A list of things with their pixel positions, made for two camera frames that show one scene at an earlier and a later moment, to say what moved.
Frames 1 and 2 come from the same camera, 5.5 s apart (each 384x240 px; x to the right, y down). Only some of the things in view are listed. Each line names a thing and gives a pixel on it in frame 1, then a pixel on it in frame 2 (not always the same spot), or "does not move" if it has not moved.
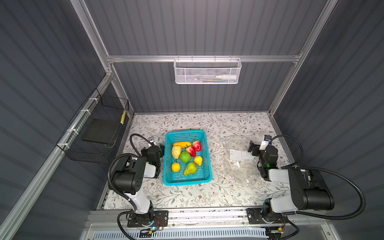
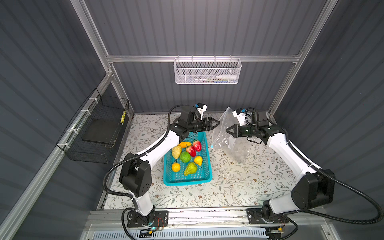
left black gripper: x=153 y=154 -> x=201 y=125
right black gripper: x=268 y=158 -> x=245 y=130
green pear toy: x=191 y=169 does not move
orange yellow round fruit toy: x=175 y=167 does not move
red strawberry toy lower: x=191 y=150 does not move
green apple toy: x=185 y=157 does not move
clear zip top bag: x=240 y=166 -> x=239 y=149
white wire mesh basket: x=207 y=71 does not move
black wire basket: x=93 y=138 does not move
